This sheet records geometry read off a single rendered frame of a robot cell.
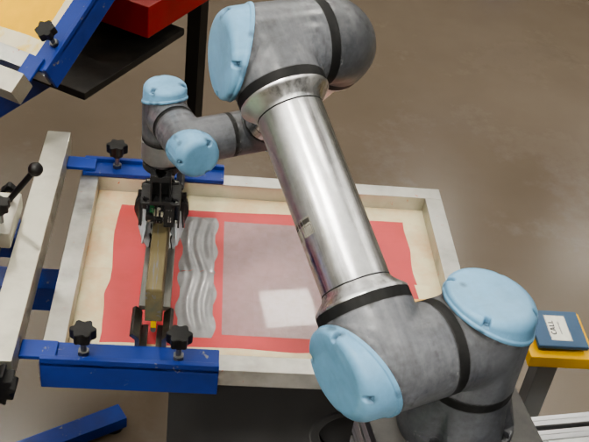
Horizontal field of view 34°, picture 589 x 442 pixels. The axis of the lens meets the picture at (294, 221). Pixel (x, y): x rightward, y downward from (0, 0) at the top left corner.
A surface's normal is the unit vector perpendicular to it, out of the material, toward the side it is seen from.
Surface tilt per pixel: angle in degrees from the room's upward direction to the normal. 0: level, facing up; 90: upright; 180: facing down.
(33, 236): 0
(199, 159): 90
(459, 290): 8
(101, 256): 0
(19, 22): 32
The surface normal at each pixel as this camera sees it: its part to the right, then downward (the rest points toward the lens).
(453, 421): -0.33, 0.26
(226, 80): -0.92, 0.07
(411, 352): 0.36, -0.29
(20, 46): -0.15, -0.40
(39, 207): 0.11, -0.79
